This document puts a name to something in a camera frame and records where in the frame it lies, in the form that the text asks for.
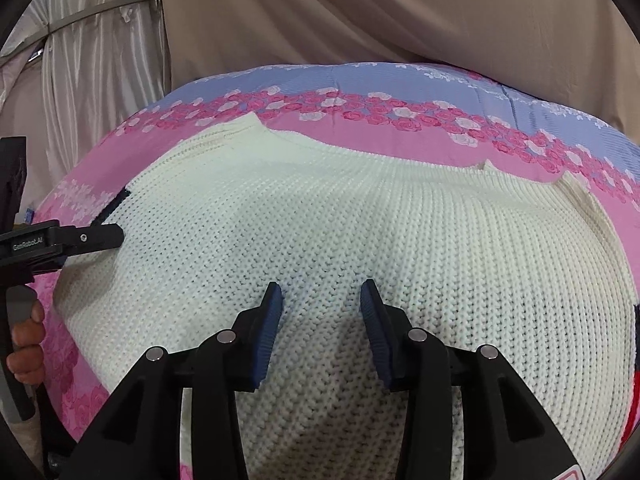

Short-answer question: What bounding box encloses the pink floral bed sheet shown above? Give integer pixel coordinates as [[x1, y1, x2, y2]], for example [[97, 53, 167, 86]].
[[27, 61, 640, 480]]

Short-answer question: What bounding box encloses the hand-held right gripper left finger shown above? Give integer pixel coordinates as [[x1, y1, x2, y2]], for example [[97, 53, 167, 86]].
[[75, 281, 286, 480]]

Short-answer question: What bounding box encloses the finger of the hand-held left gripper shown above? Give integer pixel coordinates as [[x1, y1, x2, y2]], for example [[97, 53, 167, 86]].
[[59, 223, 125, 257]]

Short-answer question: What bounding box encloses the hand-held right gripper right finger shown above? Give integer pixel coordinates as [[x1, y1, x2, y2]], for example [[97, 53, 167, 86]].
[[360, 279, 584, 480]]

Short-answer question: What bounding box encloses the grey metal bar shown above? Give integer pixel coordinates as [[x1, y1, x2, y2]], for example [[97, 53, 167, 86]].
[[0, 0, 163, 61]]

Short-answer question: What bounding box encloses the person's left hand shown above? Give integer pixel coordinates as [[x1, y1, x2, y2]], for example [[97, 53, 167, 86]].
[[6, 300, 47, 387]]

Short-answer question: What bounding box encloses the beige backdrop cloth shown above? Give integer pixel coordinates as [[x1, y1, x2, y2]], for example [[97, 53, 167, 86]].
[[155, 0, 640, 161]]

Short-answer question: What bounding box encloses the grey satin curtain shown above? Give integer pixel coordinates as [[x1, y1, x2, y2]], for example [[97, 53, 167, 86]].
[[0, 0, 173, 221]]

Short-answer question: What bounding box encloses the white red black knit sweater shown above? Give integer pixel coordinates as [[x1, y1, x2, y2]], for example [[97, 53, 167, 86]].
[[52, 112, 640, 480]]

